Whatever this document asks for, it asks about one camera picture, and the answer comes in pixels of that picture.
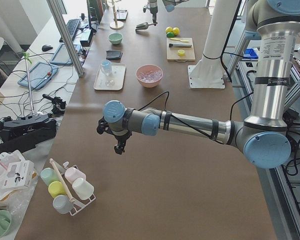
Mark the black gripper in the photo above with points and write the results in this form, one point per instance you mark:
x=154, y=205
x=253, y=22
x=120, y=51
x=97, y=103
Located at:
x=153, y=10
x=120, y=140

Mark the steel ice scoop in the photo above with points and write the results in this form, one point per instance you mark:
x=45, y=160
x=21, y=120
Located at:
x=143, y=26

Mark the pink bowl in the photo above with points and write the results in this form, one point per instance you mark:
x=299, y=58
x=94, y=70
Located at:
x=148, y=67

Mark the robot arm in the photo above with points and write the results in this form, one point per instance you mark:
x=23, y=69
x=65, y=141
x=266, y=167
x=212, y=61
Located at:
x=261, y=137
x=168, y=4

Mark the pile of ice cubes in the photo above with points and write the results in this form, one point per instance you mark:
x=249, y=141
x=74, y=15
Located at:
x=150, y=76

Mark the pink cup in rack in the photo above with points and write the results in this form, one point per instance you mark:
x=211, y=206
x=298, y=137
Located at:
x=72, y=173

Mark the white cup in rack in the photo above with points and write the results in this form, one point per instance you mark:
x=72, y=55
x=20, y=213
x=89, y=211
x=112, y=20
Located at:
x=83, y=188

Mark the light blue cup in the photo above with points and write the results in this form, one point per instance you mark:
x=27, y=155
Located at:
x=106, y=67

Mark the green cup in rack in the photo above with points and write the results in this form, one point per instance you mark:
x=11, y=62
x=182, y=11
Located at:
x=48, y=176

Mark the yellow cup in rack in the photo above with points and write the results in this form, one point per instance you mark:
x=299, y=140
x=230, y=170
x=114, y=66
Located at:
x=56, y=188

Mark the grey cup in rack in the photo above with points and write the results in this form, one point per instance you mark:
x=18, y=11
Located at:
x=62, y=204

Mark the whole lemon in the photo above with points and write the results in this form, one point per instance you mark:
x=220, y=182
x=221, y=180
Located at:
x=176, y=31
x=169, y=29

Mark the green lime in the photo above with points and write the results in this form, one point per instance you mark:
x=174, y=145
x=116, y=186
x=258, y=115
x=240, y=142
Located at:
x=170, y=35

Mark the yellow plastic knife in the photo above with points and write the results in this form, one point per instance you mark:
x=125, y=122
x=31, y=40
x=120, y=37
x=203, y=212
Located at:
x=180, y=40

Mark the steel muddler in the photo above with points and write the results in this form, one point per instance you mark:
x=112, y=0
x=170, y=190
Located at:
x=175, y=45

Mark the bamboo cutting board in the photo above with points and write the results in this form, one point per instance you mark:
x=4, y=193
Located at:
x=171, y=53

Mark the black framed tray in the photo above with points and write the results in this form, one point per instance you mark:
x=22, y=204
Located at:
x=121, y=14

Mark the wooden mug stand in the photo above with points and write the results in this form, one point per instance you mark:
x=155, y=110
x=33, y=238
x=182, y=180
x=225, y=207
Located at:
x=115, y=24

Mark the lemon half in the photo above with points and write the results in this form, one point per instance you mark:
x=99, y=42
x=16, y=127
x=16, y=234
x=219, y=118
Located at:
x=181, y=52

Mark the green bowl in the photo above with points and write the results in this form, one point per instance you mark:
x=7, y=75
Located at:
x=115, y=38

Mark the grey folded cloth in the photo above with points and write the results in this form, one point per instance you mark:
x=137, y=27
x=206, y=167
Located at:
x=113, y=54

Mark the clear wine glass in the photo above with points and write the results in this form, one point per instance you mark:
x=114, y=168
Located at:
x=109, y=80

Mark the cream serving tray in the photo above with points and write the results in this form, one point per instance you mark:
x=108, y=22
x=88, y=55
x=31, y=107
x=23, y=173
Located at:
x=118, y=73

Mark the black keyboard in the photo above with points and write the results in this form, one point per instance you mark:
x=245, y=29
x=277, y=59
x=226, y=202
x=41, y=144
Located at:
x=73, y=26

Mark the blue tablet far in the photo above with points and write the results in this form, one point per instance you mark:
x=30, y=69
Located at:
x=61, y=56

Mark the blue tablet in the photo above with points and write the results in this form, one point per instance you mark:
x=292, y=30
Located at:
x=61, y=56
x=41, y=74

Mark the blue parts bin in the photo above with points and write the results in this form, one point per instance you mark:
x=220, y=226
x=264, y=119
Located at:
x=251, y=53

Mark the white product box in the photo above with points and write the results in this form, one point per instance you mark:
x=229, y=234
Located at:
x=19, y=175

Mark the black device case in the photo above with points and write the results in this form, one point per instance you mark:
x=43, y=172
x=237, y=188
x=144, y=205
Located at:
x=24, y=133

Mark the blue tablet near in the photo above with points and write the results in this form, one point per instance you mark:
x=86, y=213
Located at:
x=41, y=74

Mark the black computer mouse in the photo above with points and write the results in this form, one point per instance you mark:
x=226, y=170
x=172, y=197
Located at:
x=46, y=47

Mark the white wire cup rack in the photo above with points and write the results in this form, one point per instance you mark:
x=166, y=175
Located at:
x=78, y=204

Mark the wooden rack handle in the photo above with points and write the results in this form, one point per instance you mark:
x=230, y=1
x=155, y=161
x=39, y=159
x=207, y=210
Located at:
x=68, y=193

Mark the aluminium frame post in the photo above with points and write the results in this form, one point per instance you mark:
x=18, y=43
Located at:
x=61, y=26

